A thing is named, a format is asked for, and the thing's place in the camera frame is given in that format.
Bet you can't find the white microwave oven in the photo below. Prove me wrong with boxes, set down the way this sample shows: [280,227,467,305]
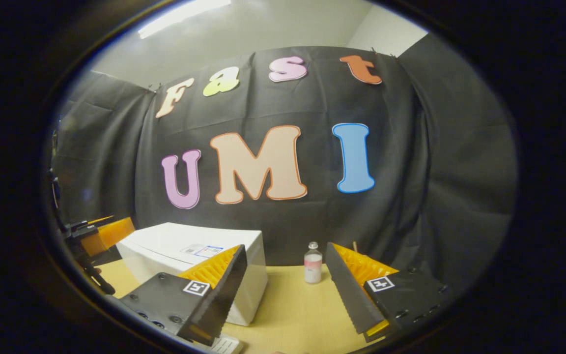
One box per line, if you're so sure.
[116,222,268,327]

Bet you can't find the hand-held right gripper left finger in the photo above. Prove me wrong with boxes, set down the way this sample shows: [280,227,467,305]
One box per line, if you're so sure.
[118,244,248,347]

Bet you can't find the clear bottle with pink label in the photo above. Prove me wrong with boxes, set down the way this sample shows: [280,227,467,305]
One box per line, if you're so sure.
[304,241,323,285]

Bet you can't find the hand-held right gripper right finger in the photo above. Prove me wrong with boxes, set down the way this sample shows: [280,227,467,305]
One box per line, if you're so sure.
[325,241,455,344]

